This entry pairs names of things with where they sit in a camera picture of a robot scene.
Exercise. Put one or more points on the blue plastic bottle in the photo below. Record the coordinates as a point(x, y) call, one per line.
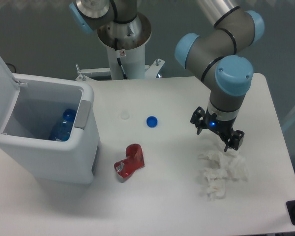
point(62, 129)

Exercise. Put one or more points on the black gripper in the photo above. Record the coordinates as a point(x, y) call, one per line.
point(224, 129)

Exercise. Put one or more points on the crushed red can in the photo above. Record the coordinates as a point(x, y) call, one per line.
point(134, 160)

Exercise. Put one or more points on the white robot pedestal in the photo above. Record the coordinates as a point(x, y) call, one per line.
point(132, 61)

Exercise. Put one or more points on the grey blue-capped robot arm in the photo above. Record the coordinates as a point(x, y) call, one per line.
point(213, 60)

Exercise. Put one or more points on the white trash can lid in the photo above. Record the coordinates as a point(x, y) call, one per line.
point(9, 92)

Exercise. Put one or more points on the blue bottle cap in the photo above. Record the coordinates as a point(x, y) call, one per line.
point(152, 121)

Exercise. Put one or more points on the white plastic trash can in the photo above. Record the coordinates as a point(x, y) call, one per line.
point(40, 104)

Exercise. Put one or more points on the white base frame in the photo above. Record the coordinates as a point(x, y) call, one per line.
point(102, 74)

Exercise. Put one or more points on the crumpled white tissue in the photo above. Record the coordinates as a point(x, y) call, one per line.
point(221, 167)

